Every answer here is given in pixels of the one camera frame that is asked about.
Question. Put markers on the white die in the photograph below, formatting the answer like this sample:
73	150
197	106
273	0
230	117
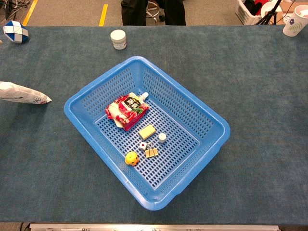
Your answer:
142	145

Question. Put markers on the gold binder clip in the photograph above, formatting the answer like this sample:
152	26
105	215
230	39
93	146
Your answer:
151	153

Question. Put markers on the white snack bag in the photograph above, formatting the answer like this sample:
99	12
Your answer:
21	95

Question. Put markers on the yellow rectangular eraser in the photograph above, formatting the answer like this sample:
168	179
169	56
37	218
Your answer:
147	132

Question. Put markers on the small white cylinder cap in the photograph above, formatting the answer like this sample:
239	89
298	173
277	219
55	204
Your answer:
162	137

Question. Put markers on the red fruit jelly pouch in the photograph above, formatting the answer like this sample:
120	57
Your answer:
126	110

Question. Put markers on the blue perforated plastic basket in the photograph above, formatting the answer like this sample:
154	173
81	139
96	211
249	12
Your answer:
183	115

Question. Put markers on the yellow toy ball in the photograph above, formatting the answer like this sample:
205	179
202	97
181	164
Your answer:
131	158

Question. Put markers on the white round jar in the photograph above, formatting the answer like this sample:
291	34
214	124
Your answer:
118	38

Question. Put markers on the teal felt table cloth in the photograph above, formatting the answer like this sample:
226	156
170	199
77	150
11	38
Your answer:
252	96

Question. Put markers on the metal swivel stool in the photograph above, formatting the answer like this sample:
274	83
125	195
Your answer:
154	10

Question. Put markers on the person in black trousers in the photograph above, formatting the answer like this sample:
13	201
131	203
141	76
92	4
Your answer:
133	12

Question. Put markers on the white slotted storage basket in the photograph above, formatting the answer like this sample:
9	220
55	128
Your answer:
244	14

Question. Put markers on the black tripod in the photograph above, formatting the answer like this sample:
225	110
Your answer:
270	13

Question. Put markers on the blue white snake puzzle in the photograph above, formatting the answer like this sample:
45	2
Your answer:
15	31

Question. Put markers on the flower print paper cup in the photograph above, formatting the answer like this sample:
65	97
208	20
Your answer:
293	21

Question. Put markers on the aluminium frame rail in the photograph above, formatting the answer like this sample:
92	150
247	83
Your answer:
144	227

